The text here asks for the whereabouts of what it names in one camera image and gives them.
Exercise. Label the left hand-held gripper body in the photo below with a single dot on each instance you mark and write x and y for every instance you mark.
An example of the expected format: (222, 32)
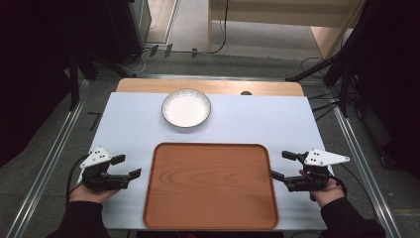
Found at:
(99, 180)

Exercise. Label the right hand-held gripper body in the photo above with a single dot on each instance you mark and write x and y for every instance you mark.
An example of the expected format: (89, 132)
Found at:
(310, 180)

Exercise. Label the person's left hand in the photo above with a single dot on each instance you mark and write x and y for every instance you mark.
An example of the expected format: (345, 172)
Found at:
(89, 195)

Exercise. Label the person's right hand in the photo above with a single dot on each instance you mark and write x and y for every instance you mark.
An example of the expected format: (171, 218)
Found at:
(328, 195)

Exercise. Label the white table sheet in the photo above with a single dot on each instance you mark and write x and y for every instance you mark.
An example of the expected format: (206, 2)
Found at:
(264, 115)

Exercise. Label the brown wooden tray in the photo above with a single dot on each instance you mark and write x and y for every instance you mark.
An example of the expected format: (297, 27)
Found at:
(211, 188)

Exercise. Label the black table grommet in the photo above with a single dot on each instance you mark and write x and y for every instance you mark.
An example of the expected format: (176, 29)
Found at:
(246, 93)

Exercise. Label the white round plate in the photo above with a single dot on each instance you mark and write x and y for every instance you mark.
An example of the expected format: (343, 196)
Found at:
(186, 109)

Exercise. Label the black tripod stand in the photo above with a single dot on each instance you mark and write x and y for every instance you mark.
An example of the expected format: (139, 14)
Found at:
(343, 76)
(74, 79)

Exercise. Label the black cabinet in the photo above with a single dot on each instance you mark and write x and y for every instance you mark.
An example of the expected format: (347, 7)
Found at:
(128, 29)

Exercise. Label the light wooden bench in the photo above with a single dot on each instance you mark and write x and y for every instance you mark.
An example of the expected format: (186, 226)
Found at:
(280, 13)

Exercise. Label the metal floor rail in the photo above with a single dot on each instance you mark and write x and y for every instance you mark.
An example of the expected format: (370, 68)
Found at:
(360, 158)
(49, 165)

